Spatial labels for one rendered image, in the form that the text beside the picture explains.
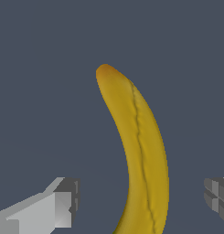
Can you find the yellow banana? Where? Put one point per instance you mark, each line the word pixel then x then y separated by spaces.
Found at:
pixel 140 152

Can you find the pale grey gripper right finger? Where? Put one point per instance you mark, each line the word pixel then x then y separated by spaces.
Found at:
pixel 218 195

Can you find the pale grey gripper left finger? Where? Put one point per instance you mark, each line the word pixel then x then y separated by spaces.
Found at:
pixel 40 210

